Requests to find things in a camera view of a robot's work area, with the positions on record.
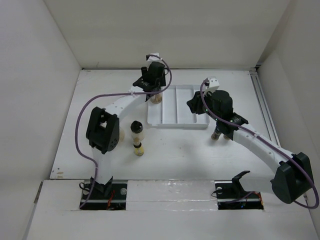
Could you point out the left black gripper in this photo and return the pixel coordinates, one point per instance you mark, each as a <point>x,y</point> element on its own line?
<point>162,82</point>

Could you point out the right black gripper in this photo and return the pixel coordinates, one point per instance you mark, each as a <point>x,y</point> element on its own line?
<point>195,103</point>

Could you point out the black-capped jar with chunks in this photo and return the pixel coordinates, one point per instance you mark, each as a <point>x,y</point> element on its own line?
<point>156,99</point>

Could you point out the black-capped jar with powder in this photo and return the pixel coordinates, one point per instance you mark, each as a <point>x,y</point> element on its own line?
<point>137,131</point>

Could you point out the small yellow-label bottle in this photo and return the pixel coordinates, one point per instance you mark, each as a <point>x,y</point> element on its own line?
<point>138,149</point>

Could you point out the wide clear glass jar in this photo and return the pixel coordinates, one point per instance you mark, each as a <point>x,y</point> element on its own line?
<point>121,135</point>

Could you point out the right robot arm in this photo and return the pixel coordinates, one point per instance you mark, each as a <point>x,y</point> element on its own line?
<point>292,173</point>

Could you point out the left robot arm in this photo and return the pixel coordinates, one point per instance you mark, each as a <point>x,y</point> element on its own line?
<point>103,130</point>

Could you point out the white divided tray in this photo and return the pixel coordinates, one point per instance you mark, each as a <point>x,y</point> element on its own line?
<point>173,112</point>

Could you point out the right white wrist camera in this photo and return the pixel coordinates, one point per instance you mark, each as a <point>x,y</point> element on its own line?
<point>211,84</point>

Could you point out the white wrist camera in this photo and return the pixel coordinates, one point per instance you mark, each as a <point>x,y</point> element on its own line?
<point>211,84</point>
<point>153,57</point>

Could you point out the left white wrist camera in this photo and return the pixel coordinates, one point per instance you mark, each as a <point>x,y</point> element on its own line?
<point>153,57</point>

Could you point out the aluminium rail at right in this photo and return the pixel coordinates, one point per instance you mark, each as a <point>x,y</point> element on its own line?
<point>266,114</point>

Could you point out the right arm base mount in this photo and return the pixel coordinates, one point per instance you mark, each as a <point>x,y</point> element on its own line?
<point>230,195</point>

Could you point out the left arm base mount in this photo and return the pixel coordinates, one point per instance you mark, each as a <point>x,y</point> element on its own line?
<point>109,197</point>

